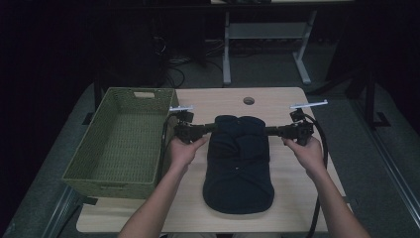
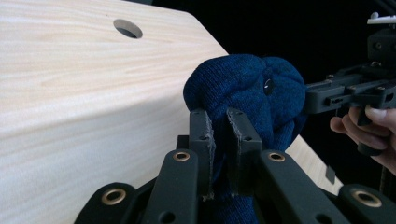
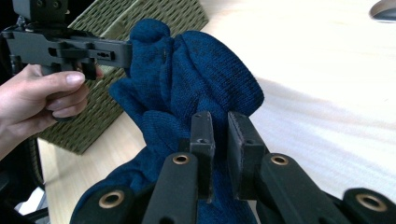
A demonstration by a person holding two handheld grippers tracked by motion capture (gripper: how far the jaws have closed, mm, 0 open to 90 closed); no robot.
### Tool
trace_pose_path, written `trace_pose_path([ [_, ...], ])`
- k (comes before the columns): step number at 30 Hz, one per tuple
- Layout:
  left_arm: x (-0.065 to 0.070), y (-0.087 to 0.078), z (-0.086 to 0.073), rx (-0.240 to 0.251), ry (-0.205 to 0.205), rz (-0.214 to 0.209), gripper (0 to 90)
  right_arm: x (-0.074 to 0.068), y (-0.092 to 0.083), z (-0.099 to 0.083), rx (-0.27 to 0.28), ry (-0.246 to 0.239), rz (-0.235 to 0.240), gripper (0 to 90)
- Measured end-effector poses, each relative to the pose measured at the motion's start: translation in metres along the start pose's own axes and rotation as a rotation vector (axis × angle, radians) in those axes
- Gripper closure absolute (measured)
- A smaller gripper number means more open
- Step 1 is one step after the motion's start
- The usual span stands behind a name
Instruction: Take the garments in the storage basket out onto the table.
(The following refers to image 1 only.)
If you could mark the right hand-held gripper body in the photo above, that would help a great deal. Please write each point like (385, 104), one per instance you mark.
(298, 130)

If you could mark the dark navy garment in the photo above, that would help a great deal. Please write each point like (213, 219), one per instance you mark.
(237, 172)

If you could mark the person's right hand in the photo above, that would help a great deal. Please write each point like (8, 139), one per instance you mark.
(310, 158)

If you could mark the green woven basket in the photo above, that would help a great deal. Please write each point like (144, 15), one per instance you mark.
(125, 148)

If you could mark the white metal desk frame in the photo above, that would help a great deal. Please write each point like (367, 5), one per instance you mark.
(264, 31)

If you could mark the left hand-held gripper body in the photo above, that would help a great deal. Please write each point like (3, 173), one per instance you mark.
(185, 130)

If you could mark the person's left hand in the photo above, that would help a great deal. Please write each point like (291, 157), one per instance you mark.
(183, 155)

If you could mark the black stand foot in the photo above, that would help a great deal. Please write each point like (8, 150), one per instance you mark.
(371, 109)

